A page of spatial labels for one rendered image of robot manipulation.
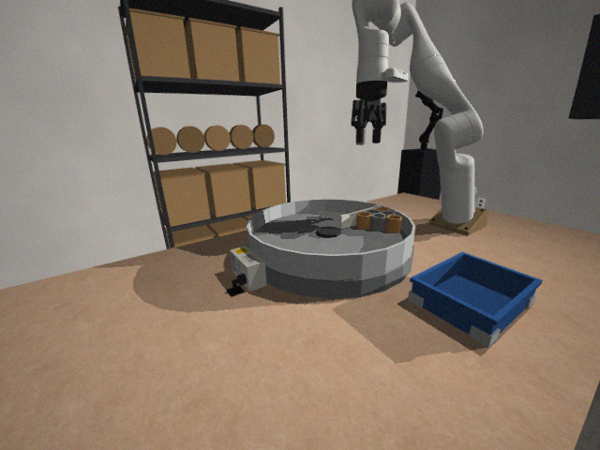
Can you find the blue crate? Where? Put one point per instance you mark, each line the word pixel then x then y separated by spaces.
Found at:
pixel 482 304

